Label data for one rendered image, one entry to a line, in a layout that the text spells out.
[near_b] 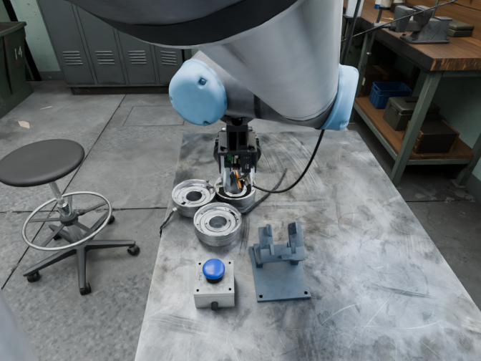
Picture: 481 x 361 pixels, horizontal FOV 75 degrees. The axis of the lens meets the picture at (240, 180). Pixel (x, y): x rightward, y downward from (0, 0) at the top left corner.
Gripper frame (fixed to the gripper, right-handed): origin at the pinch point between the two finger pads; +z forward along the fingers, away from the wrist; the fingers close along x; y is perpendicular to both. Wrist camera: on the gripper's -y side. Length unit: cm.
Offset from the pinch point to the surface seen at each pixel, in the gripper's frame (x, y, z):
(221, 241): -3.7, 12.8, 5.9
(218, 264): -3.7, 21.8, -0.6
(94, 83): -146, -254, 110
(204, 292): -6.2, 25.7, 1.8
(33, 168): -79, -41, 33
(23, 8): -218, -310, 55
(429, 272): 37.7, 20.1, 7.5
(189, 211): -11.4, 3.8, 6.7
